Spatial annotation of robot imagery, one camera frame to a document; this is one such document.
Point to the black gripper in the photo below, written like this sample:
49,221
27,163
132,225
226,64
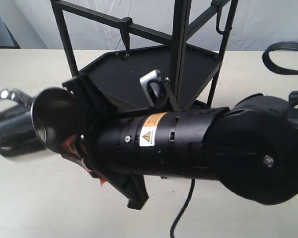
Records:
95,111

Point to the stainless steel mug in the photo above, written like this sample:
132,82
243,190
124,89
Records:
30,125

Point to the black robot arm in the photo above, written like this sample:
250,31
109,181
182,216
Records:
252,149

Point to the black metal shelf rack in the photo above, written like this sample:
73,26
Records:
191,72

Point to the black metal hook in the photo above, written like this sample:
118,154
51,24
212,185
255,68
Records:
125,37
219,4

